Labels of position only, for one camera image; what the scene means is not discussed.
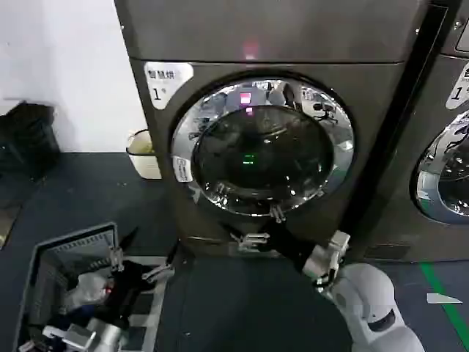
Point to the pale grey garment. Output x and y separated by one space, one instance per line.
89 289

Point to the round glass dryer door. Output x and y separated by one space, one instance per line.
256 157

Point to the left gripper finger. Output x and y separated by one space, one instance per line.
159 273
116 258

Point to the white paper scrap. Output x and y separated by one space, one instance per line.
441 298

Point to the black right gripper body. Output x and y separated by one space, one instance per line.
293 245

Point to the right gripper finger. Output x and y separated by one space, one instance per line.
253 242
277 214

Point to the grey dryer numbered one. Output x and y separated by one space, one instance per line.
227 33

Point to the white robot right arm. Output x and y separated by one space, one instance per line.
370 297

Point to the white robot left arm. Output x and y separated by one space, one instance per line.
99 335

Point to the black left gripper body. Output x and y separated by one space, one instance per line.
124 286

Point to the grey plastic laundry basket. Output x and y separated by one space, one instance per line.
40 264

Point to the white plastic bin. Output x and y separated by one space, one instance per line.
144 161

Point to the black plastic crate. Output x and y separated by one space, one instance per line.
27 143

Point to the black garment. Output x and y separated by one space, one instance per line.
91 267

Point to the green floor tape strip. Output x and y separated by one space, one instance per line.
445 304

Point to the grey dryer with white label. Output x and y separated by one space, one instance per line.
421 91

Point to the round chrome-rimmed dryer door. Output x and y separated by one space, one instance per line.
448 176

